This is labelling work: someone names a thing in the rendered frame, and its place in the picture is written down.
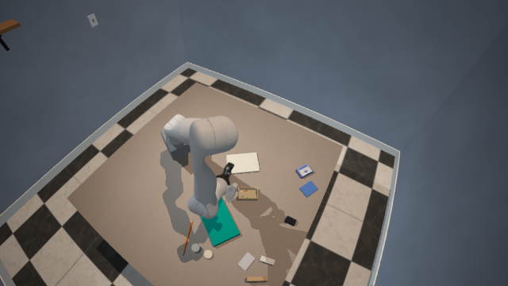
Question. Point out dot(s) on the grey flat rectangular card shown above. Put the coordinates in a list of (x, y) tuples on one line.
[(246, 261)]

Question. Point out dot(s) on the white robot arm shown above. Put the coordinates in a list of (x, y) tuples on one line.
[(208, 136)]

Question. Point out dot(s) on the light brown wooden plank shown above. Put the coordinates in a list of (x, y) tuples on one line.
[(257, 278)]

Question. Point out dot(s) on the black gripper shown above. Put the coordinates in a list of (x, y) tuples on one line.
[(225, 176)]

